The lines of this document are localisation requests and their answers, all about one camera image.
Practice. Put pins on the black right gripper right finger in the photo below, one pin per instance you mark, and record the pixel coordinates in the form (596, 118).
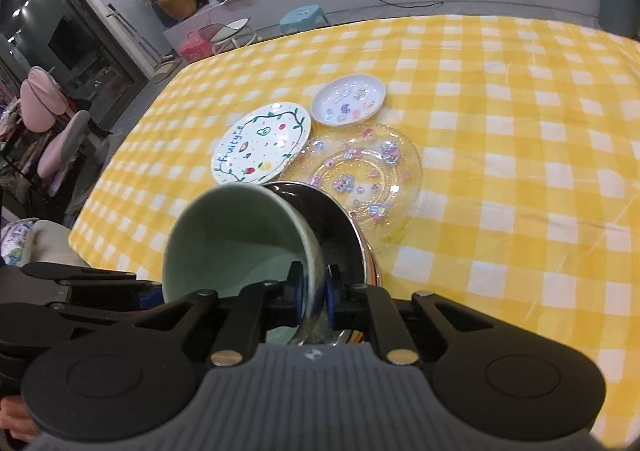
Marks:
(369, 310)

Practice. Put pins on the light blue plastic stool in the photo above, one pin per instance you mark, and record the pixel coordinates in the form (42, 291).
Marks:
(303, 19)

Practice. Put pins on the clear glass flower plate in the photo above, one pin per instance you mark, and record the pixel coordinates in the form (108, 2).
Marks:
(373, 171)

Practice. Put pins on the left hand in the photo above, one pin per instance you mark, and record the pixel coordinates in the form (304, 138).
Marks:
(15, 419)

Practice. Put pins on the pink basket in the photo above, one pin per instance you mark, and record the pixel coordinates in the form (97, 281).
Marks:
(194, 48)

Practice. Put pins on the pink chair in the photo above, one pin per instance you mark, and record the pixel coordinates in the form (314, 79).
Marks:
(43, 106)

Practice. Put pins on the white round side table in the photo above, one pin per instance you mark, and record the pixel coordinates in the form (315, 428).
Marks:
(226, 37)

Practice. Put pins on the green ceramic bowl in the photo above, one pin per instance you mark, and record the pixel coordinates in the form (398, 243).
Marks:
(239, 234)

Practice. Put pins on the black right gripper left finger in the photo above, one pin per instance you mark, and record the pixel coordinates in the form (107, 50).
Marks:
(260, 307)

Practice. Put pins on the stainless steel bowl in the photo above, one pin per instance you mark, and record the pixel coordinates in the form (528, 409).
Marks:
(342, 244)

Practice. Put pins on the white fruit pattern plate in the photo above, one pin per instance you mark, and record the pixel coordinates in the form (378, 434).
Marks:
(259, 145)

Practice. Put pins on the small white sticker plate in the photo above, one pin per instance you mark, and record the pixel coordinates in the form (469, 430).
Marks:
(348, 100)

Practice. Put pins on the yellow checked tablecloth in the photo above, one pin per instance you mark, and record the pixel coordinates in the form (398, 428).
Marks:
(528, 205)

